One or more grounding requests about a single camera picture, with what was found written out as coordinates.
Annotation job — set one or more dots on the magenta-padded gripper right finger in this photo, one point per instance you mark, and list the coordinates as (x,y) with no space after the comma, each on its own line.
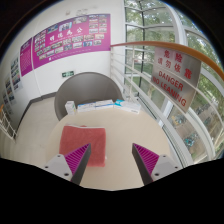
(165,165)

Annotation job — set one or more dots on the silver red-lettered warning sign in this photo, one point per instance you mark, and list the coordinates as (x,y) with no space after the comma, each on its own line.
(175,78)

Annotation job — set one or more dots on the narrow magenta wall poster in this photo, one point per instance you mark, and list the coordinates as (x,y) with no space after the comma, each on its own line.
(26,56)

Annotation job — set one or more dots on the green exit sign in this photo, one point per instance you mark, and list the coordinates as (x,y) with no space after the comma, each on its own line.
(67,73)

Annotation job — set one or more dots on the pink terry towel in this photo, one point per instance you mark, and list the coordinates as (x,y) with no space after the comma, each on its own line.
(83,141)

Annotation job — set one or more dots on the large magenta wall poster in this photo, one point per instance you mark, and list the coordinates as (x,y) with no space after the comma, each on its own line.
(71,40)

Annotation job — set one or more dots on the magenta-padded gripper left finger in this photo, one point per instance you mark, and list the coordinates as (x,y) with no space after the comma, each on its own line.
(60,165)

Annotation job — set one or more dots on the photo display board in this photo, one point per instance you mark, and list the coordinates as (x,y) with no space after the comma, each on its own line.
(8,91)
(16,73)

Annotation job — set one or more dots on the white upright carton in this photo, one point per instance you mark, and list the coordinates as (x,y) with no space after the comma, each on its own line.
(70,108)

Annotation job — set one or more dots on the grey tub chair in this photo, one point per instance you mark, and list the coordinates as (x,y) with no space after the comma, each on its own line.
(86,88)

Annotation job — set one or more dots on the orange wooden handrail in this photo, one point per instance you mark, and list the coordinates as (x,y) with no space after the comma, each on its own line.
(166,45)

